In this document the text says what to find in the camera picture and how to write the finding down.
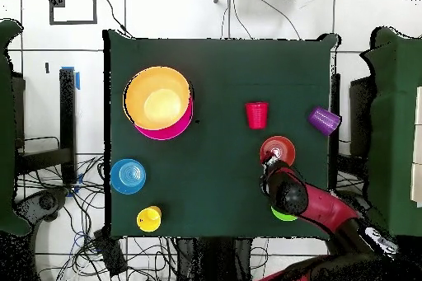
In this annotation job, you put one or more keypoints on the white box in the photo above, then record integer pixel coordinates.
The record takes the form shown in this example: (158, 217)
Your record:
(418, 146)

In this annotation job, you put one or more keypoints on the small blue bowl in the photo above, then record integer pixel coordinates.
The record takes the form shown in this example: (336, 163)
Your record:
(123, 175)

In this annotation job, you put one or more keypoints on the yellow cup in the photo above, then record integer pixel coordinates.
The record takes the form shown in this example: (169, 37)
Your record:
(156, 210)
(146, 221)

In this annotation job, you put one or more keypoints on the blue tape strip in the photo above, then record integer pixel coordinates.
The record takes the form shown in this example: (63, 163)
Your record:
(77, 81)

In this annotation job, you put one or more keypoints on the purple cup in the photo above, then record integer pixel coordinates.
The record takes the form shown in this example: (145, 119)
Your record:
(324, 121)

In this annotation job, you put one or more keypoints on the black upright post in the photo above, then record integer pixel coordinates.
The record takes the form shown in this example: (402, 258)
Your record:
(334, 155)

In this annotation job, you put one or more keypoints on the black floor tape square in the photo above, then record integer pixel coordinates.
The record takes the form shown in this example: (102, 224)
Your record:
(72, 22)

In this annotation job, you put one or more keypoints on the black power brick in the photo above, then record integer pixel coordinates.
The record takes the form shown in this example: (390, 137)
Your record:
(110, 254)

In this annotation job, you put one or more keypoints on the small orange bowl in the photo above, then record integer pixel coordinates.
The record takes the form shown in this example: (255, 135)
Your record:
(285, 146)

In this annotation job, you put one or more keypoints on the large pink bowl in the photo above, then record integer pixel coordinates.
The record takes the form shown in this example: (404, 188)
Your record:
(178, 129)

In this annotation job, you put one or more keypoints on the dark green tablecloth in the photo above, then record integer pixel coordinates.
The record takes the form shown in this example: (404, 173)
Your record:
(395, 113)
(6, 129)
(214, 60)

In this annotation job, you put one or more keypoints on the black metal stand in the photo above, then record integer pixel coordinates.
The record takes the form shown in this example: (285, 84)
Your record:
(67, 122)

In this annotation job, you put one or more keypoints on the black box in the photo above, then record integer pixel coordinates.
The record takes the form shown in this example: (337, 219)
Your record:
(361, 119)
(19, 113)

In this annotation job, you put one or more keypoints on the small green bowl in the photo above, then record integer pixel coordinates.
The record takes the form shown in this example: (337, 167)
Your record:
(283, 216)

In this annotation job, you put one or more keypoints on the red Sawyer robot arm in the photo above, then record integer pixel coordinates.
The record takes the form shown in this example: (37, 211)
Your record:
(323, 208)

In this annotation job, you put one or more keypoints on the dark grey chair base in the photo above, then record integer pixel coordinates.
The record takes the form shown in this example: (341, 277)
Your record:
(46, 202)

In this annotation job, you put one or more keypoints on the large orange bowl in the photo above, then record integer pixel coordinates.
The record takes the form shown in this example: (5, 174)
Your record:
(138, 89)

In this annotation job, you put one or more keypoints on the red cup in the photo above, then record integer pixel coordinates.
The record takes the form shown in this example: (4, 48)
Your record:
(257, 116)

